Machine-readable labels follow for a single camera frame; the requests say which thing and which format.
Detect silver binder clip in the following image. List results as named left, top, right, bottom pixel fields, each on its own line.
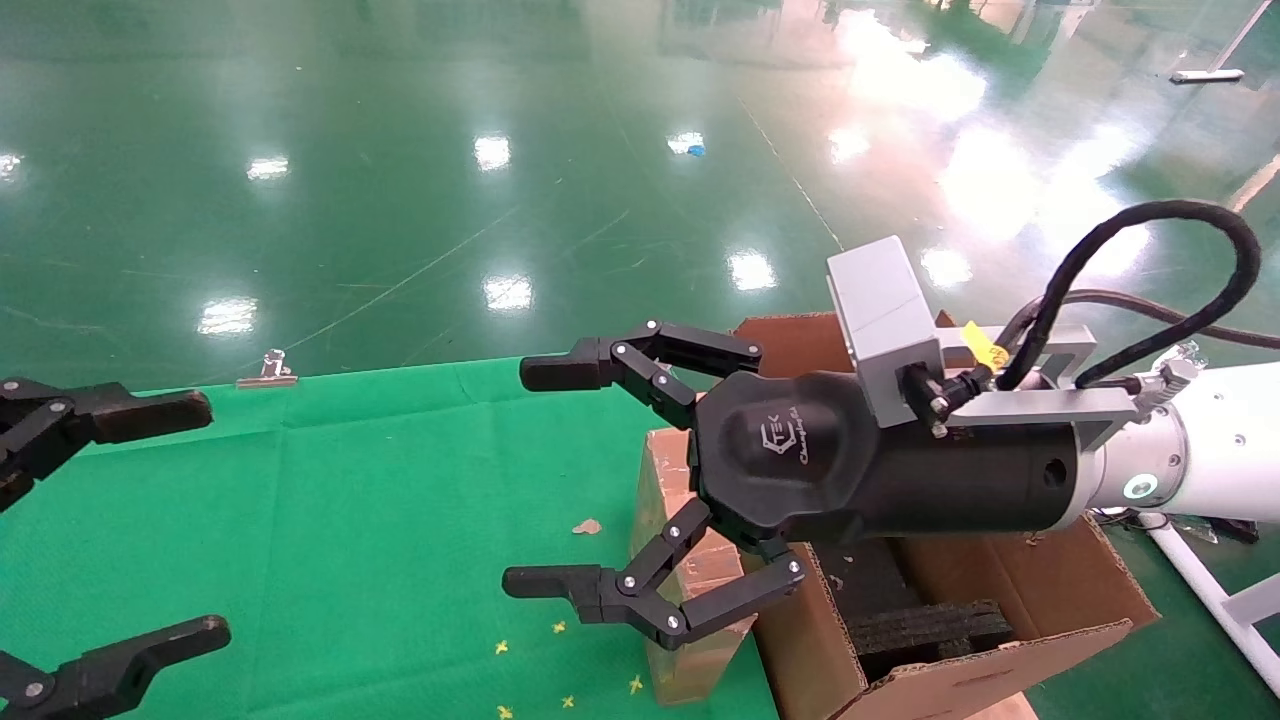
left=236, top=349, right=300, bottom=389

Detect large open cardboard carton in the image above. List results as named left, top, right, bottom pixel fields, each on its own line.
left=733, top=312, right=1163, bottom=720

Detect white floor squeegee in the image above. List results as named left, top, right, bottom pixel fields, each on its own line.
left=1169, top=0, right=1276, bottom=85

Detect thick black sleeved cable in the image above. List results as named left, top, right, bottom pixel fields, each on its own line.
left=992, top=199, right=1263, bottom=393

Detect white metal frame tube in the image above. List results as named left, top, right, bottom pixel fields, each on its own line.
left=1143, top=512, right=1280, bottom=698

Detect long black foam insert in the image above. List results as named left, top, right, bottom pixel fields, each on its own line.
left=845, top=598, right=1017, bottom=684

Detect small brown cardboard box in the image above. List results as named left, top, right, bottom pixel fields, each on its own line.
left=629, top=428, right=758, bottom=707

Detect green table cloth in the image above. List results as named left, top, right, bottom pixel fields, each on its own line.
left=0, top=355, right=783, bottom=720

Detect coiled wires in plastic bag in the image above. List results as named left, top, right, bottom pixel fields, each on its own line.
left=1095, top=506, right=1171, bottom=533

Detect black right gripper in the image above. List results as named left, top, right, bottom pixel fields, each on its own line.
left=501, top=320, right=1088, bottom=651

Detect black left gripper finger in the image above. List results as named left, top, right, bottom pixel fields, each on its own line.
left=0, top=377, right=214, bottom=513
left=0, top=614, right=232, bottom=720

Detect yellow cable tag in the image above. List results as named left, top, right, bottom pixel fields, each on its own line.
left=958, top=320, right=1012, bottom=373

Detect thin black cable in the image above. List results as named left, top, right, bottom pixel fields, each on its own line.
left=1058, top=288, right=1280, bottom=351

